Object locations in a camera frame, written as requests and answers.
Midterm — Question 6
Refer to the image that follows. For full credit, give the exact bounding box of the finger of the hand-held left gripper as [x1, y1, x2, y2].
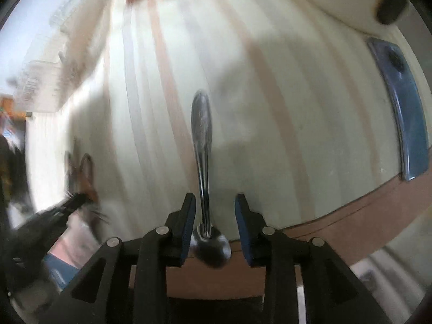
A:
[34, 193, 86, 230]

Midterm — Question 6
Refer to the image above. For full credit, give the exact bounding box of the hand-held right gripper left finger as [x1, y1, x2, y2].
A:
[37, 194, 196, 324]

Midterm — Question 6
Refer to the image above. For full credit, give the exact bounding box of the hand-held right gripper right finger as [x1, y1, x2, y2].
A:
[234, 194, 395, 324]

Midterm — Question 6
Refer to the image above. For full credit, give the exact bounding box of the steel spoon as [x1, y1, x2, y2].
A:
[189, 90, 232, 270]

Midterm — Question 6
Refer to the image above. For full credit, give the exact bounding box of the clear plastic basket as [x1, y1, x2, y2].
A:
[17, 0, 113, 113]

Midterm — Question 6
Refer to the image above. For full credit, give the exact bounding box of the blue stool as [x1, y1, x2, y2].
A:
[44, 255, 80, 291]

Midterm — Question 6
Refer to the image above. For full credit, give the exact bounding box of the striped cat print table mat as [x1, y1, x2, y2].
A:
[25, 0, 432, 301]

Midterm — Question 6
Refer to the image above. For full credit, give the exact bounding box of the blue smartphone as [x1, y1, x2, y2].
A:
[367, 37, 430, 181]

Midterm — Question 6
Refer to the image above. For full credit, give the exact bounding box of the white pink electric kettle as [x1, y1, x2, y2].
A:
[292, 0, 417, 36]

